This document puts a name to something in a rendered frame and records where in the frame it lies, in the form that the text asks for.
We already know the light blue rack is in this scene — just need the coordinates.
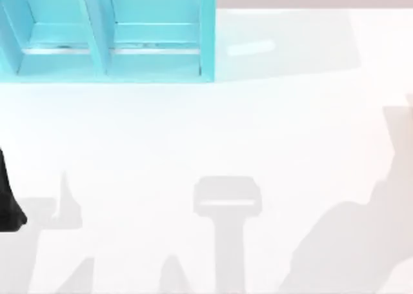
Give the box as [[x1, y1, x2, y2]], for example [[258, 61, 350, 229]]
[[0, 0, 216, 84]]

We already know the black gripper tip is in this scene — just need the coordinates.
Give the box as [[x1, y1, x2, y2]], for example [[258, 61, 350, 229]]
[[0, 149, 28, 233]]

